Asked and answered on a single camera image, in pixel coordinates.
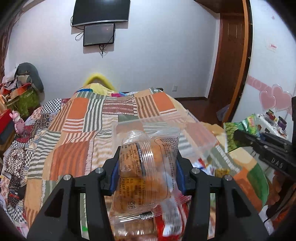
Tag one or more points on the yellow plush pillow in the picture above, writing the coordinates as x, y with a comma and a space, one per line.
99, 84

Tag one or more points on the pink heart wall decoration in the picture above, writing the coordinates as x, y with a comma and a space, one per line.
275, 98

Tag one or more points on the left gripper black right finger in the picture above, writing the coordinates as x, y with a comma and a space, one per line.
236, 217

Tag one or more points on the green snack bag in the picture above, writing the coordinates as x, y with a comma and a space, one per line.
248, 125

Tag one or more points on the white side cabinet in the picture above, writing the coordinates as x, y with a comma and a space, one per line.
268, 123

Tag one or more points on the yellow biscuit packet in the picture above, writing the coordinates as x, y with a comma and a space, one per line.
135, 230

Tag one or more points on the brown wooden door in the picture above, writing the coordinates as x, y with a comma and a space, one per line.
232, 58

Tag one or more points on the patchwork striped bed blanket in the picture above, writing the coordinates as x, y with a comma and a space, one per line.
73, 136

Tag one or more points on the red instant noodle packet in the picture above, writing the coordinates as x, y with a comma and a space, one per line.
172, 217

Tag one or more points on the small black wall monitor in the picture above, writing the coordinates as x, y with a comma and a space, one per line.
99, 34

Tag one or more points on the red and black box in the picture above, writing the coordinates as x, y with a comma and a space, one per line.
6, 126

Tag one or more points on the pink plush toy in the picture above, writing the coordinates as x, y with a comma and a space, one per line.
19, 124

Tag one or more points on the clear orange biscuit packet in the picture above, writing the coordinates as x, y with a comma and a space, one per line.
147, 174

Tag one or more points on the clear plastic storage bin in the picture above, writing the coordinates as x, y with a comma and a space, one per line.
195, 141

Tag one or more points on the blue white snack bag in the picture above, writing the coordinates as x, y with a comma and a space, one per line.
207, 168

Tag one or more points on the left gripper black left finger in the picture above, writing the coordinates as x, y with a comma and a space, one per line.
59, 217

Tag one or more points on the grey cushion on pile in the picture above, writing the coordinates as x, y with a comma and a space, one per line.
27, 68

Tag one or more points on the large black wall television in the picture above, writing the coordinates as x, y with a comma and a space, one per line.
96, 11

